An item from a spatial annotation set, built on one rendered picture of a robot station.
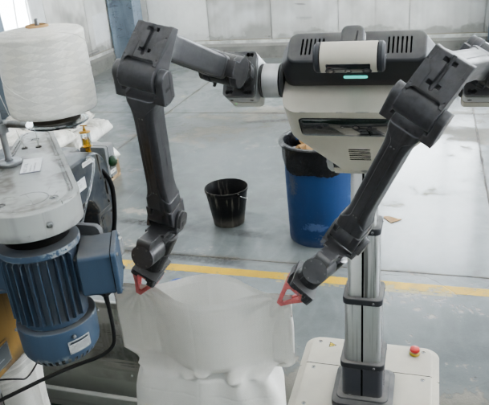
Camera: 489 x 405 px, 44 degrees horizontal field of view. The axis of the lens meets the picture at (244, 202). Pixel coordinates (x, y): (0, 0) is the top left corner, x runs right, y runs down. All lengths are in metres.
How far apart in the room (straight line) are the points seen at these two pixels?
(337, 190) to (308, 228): 0.31
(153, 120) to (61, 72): 0.19
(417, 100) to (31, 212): 0.67
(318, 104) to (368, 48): 0.25
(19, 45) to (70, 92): 0.11
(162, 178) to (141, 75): 0.26
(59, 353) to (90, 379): 1.11
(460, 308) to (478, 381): 0.55
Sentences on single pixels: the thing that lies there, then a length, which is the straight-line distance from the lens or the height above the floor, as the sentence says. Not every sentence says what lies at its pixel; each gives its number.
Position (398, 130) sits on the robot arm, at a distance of 1.10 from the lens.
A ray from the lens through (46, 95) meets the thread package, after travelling 1.15.
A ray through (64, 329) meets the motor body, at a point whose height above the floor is 1.17.
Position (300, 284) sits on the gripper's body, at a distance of 1.39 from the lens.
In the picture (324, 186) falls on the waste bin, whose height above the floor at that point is 0.42.
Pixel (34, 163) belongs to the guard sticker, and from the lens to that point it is 1.32.
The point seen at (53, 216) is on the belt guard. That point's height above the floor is 1.40.
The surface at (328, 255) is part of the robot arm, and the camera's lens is 1.29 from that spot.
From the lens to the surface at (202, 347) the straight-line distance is 1.52.
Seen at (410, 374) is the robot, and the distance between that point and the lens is 2.45.
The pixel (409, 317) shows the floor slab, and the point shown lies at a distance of 3.20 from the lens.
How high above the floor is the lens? 1.82
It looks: 24 degrees down
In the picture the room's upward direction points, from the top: 5 degrees counter-clockwise
